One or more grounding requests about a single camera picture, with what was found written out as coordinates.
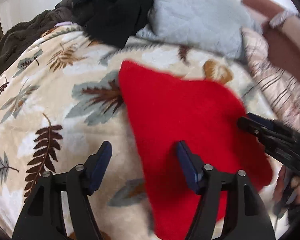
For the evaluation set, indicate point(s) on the leaf print fleece blanket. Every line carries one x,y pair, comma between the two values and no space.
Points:
52,92

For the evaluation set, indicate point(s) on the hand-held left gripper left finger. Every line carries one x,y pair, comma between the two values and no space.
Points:
101,165

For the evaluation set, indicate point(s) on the black clothes pile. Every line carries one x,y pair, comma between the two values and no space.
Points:
110,7

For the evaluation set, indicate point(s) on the white cloth strip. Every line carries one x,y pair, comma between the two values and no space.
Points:
283,18

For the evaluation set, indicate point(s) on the lilac cloth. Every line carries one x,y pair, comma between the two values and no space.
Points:
63,24

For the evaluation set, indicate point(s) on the red and blue knit sweater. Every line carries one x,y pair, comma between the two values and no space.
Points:
180,110

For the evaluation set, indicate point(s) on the brown fleece blanket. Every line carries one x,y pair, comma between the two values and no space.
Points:
17,40

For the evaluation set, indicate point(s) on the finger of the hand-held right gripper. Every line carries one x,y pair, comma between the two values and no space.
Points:
250,126
261,121

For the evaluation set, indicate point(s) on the pink striped quilt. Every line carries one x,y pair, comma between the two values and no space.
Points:
272,75

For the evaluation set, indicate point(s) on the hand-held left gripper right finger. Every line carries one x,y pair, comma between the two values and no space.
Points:
187,165

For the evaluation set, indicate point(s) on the grey quilted pillow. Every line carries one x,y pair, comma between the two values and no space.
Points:
195,17

